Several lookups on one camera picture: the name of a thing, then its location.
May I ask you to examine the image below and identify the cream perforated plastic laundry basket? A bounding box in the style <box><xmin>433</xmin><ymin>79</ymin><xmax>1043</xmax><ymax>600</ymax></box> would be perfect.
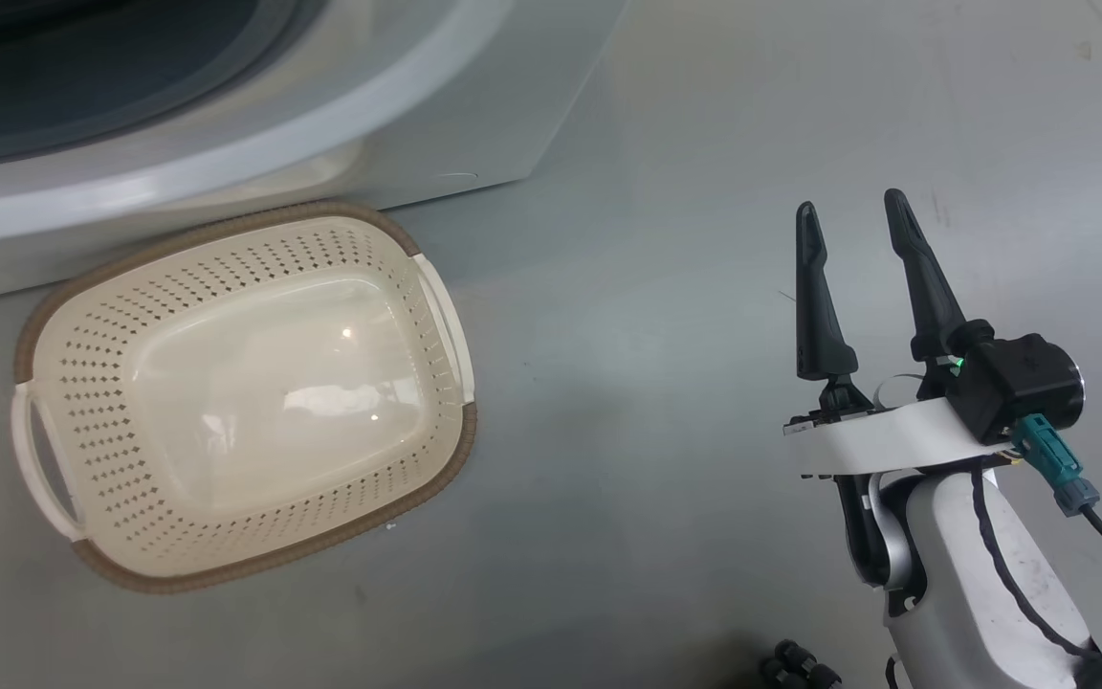
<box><xmin>11</xmin><ymin>201</ymin><xmax>478</xmax><ymax>594</ymax></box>

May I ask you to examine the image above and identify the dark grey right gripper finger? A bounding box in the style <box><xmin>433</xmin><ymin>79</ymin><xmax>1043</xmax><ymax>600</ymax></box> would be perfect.
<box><xmin>793</xmin><ymin>201</ymin><xmax>874</xmax><ymax>418</ymax></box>
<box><xmin>884</xmin><ymin>189</ymin><xmax>968</xmax><ymax>365</ymax></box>

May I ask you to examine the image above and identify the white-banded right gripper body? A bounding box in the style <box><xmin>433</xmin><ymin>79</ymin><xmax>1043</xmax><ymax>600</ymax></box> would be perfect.
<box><xmin>783</xmin><ymin>373</ymin><xmax>1021</xmax><ymax>479</ymax></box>

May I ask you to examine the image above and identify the black connector cluster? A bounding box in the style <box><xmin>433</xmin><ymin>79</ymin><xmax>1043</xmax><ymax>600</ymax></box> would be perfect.
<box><xmin>760</xmin><ymin>639</ymin><xmax>844</xmax><ymax>689</ymax></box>

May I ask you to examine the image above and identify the white front-load washing machine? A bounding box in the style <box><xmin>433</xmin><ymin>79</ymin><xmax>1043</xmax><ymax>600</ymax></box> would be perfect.
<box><xmin>0</xmin><ymin>0</ymin><xmax>628</xmax><ymax>309</ymax></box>

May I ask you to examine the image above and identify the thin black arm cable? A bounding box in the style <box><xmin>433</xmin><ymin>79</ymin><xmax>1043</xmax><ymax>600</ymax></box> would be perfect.
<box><xmin>970</xmin><ymin>464</ymin><xmax>1102</xmax><ymax>671</ymax></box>

